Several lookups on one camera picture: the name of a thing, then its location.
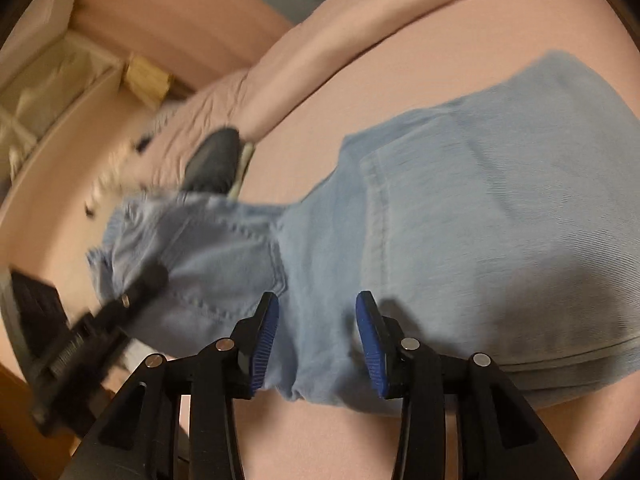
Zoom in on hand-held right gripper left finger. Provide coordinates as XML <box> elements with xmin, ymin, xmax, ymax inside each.
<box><xmin>65</xmin><ymin>291</ymin><xmax>281</xmax><ymax>480</ymax></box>

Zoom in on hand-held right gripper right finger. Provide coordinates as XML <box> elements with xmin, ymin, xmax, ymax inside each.
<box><xmin>355</xmin><ymin>290</ymin><xmax>583</xmax><ymax>480</ymax></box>

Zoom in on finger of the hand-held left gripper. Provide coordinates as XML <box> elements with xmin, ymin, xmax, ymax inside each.
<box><xmin>75</xmin><ymin>260</ymin><xmax>171</xmax><ymax>342</ymax></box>

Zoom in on light blue pants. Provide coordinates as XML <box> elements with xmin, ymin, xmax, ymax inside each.
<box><xmin>86</xmin><ymin>50</ymin><xmax>640</xmax><ymax>408</ymax></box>

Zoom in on beige headboard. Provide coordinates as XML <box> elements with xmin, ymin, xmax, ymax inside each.
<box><xmin>0</xmin><ymin>72</ymin><xmax>201</xmax><ymax>286</ymax></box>

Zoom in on folded dark jeans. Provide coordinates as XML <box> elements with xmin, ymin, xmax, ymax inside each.
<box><xmin>180</xmin><ymin>127</ymin><xmax>242</xmax><ymax>196</ymax></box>

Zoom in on folded light green cloth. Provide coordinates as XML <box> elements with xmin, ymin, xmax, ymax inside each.
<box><xmin>227</xmin><ymin>142</ymin><xmax>257</xmax><ymax>199</ymax></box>

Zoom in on pink pillow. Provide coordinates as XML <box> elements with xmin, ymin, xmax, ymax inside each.
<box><xmin>145</xmin><ymin>67</ymin><xmax>261</xmax><ymax>191</ymax></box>

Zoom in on yellow fringed cloth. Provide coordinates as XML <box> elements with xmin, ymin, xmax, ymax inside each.
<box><xmin>122</xmin><ymin>52</ymin><xmax>173</xmax><ymax>111</ymax></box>

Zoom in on white shelf unit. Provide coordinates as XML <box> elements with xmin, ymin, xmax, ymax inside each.
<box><xmin>0</xmin><ymin>0</ymin><xmax>126</xmax><ymax>181</ymax></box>

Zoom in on pink curtain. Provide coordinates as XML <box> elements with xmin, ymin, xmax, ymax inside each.
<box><xmin>75</xmin><ymin>0</ymin><xmax>296</xmax><ymax>91</ymax></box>

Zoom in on pink duvet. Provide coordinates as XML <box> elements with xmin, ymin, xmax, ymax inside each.
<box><xmin>245</xmin><ymin>0</ymin><xmax>601</xmax><ymax>143</ymax></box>

